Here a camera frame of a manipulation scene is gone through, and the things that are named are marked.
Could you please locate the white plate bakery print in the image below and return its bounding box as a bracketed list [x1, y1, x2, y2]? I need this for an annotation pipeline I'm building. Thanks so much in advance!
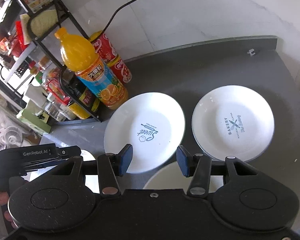
[191, 85, 275, 161]

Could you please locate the green carton box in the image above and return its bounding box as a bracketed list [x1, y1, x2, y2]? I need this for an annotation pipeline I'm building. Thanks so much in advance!
[16, 109, 51, 135]

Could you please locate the white plate sweet print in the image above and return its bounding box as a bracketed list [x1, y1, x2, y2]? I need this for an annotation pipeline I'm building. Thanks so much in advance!
[104, 92, 186, 174]

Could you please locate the black power cable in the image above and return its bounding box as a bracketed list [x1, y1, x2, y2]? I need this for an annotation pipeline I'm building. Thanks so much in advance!
[101, 0, 161, 34]

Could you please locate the red cola can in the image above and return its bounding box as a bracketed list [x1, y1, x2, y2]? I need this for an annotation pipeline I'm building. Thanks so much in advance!
[89, 31, 132, 84]

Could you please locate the black wire rack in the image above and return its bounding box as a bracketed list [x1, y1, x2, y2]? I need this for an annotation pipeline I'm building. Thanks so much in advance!
[0, 0, 102, 122]

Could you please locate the person's left hand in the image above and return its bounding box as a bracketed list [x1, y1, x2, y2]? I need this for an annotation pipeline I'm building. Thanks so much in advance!
[0, 192, 17, 229]

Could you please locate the large white bowl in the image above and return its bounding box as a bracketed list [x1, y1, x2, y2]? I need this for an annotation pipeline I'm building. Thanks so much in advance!
[142, 160, 224, 190]

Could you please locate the orange juice bottle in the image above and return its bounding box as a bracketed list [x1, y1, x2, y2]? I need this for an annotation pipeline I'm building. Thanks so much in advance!
[55, 27, 128, 110]

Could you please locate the dark soy sauce bottle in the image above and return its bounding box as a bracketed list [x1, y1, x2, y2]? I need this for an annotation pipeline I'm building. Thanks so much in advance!
[59, 67, 100, 121]

